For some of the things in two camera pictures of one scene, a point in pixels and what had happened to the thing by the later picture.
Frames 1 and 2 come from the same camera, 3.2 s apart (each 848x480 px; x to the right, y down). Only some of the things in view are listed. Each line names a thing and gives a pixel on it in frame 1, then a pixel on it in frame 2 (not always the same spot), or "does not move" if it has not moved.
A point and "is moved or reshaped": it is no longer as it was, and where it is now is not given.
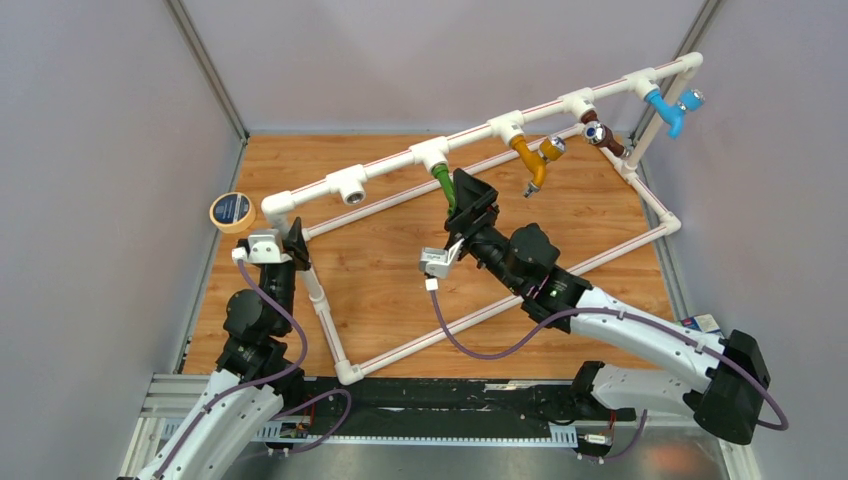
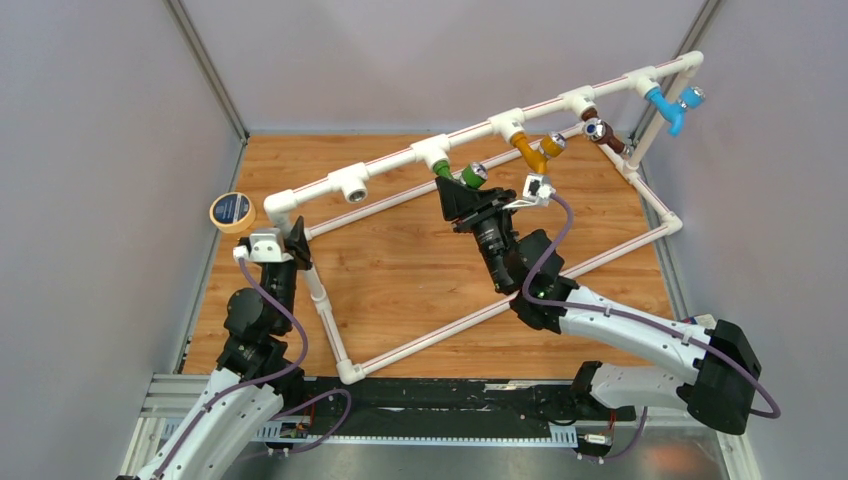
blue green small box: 704,323 does not move
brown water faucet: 596,133 does not move
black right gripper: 469,223 -> 460,200
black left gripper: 296,246 does not move
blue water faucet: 671,112 does not move
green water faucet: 441,172 is moved or reshaped
